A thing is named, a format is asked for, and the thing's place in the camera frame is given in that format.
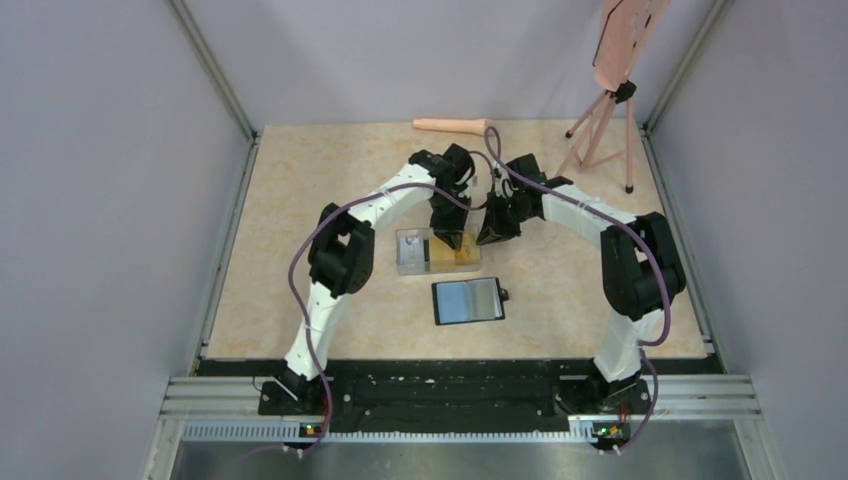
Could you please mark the pink microphone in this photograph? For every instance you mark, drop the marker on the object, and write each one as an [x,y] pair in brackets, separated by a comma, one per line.
[475,127]

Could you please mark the pink board on tripod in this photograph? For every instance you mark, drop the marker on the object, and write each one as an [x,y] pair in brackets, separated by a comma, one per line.
[626,27]

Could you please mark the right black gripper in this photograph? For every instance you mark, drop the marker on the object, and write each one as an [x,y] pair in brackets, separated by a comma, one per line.
[493,230]

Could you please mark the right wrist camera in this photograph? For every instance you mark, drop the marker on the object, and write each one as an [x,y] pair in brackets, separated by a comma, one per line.
[501,185]

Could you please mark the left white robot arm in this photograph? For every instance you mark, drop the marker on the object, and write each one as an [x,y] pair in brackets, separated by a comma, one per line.
[341,250]

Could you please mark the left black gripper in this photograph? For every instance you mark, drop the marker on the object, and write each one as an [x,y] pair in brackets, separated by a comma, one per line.
[451,231]

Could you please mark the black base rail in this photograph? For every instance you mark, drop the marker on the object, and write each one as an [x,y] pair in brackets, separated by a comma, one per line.
[442,396]

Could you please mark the black card holder wallet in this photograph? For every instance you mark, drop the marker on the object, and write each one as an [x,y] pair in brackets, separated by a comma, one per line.
[468,301]

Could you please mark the clear plastic card box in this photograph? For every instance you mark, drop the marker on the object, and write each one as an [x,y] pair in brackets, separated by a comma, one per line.
[470,235]

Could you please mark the pink tripod stand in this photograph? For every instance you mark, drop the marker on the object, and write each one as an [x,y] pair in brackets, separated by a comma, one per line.
[596,120]

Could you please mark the silver credit card stack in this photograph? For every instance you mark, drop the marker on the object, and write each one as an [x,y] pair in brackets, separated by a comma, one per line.
[412,251]

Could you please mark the gold credit card stack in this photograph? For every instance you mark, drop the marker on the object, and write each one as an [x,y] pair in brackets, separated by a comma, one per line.
[443,258]

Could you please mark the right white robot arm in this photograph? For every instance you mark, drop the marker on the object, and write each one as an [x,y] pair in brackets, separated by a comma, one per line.
[641,270]

